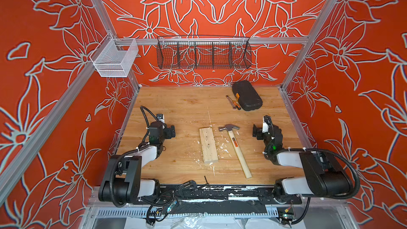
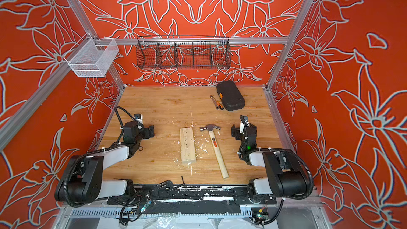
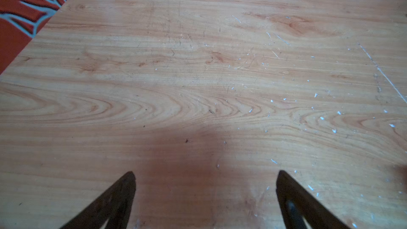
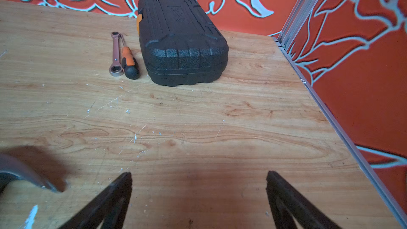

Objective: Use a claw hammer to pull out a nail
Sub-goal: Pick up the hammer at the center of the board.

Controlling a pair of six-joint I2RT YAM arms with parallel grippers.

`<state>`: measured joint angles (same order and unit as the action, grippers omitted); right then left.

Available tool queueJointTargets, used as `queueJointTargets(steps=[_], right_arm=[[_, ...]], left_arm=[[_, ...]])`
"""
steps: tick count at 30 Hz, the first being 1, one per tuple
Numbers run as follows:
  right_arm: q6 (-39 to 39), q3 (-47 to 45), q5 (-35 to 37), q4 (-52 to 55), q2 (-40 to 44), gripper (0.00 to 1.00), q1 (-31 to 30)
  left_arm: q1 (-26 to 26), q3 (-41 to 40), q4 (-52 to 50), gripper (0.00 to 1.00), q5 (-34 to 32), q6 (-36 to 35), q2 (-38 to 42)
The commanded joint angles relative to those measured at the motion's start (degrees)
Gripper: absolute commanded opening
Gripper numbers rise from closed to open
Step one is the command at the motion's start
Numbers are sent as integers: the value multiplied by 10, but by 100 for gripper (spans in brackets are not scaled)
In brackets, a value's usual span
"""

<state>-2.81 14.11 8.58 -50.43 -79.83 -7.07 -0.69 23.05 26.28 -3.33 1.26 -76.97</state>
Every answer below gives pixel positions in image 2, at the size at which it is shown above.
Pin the orange black screwdriver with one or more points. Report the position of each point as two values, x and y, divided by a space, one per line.
220 105

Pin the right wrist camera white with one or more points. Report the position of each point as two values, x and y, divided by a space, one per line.
243 126

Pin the black plastic tool case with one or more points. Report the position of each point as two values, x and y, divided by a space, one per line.
230 96

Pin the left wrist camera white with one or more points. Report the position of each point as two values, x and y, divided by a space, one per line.
138 117

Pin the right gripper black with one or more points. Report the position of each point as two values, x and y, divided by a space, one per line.
237 132

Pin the light wooden block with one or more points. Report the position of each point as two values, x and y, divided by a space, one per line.
187 145

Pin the black wire basket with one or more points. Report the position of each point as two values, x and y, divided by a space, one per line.
184 53

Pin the silver ratchet wrench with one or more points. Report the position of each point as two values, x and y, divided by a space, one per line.
215 102

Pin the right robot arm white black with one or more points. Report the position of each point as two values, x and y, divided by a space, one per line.
287 175

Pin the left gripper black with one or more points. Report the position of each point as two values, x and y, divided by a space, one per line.
146 131

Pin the white mesh basket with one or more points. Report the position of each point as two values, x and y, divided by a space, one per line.
91 59

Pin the wooden handle claw hammer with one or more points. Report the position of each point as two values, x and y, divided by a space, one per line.
210 128

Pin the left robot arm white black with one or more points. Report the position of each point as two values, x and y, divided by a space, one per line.
82 181

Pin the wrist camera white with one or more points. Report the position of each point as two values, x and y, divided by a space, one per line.
138 117
243 126

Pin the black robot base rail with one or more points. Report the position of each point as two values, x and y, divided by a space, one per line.
167 191

